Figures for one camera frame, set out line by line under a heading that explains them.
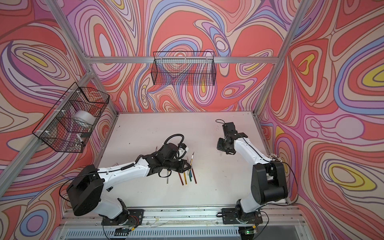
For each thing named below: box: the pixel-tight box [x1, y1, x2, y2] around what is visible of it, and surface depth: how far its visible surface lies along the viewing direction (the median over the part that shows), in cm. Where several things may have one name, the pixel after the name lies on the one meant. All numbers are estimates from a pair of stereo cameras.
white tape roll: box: [72, 110, 96, 127], surface depth 76 cm
